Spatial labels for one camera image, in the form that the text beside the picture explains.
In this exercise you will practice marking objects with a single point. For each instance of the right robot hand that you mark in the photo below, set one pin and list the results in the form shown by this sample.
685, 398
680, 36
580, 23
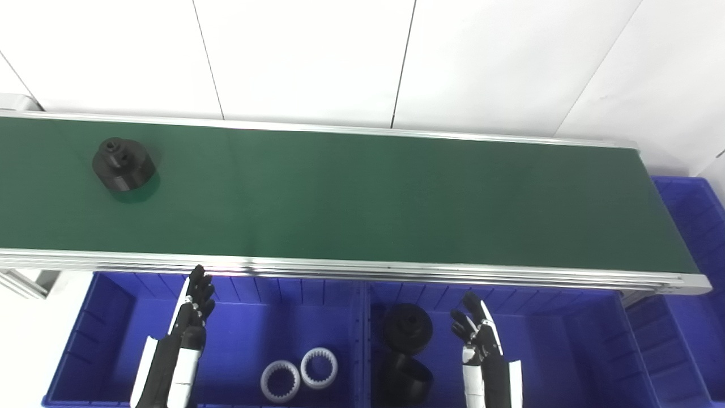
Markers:
487, 357

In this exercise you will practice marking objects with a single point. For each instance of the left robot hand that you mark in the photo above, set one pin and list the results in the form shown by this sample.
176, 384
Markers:
181, 351

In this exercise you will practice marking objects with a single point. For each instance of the black cylindrical part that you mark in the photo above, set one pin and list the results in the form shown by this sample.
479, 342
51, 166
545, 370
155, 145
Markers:
405, 381
408, 328
123, 165

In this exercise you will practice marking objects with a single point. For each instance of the blue bin holding white rings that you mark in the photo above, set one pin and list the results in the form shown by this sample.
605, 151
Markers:
243, 328

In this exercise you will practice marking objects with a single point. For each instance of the blue bin holding black parts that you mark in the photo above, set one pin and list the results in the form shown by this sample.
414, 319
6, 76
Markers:
561, 345

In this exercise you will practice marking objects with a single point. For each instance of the aluminium conveyor support leg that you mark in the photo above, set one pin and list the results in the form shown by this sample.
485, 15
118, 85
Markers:
25, 282

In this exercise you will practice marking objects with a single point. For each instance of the blue bin at belt end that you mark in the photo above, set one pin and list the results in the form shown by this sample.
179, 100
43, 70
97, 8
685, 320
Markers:
691, 317

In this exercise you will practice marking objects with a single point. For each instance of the green conveyor belt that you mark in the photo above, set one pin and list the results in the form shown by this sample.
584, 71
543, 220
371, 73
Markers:
351, 192

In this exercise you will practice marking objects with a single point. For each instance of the grey conveyor motor housing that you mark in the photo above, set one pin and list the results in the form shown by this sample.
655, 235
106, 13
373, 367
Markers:
14, 102

